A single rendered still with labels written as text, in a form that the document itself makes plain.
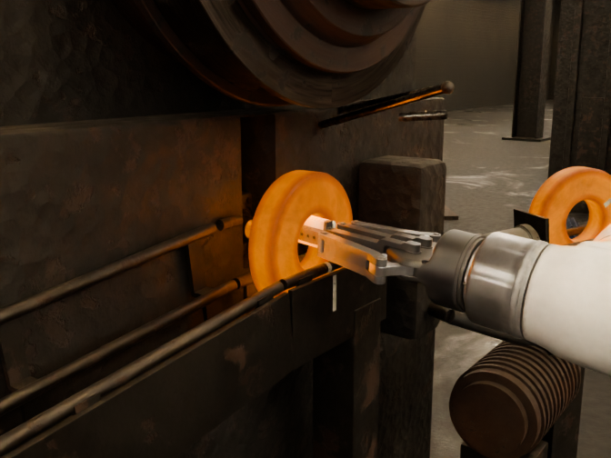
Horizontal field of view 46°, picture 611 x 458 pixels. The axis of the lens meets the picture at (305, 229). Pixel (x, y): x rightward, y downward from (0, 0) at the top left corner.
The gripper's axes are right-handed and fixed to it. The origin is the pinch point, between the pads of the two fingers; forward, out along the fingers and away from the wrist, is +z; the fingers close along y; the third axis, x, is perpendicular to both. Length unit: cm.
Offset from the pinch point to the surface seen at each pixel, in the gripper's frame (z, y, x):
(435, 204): -4.6, 22.7, 0.0
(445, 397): 26, 113, -78
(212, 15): -1.8, -17.8, 21.7
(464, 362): 32, 139, -78
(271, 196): 0.4, -6.0, 4.5
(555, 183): -15.0, 38.6, 2.7
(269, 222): -0.9, -7.6, 2.4
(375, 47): -3.8, 5.1, 19.8
